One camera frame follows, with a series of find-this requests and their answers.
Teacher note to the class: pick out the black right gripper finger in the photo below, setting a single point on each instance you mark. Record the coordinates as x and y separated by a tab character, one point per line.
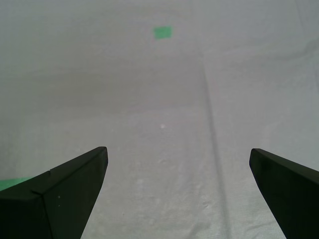
291	194
49	204

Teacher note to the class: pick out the long green tape strip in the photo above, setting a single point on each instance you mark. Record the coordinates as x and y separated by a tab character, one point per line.
13	182

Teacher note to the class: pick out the small faint green tape mark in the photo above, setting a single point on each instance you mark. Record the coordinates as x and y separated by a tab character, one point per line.
163	33

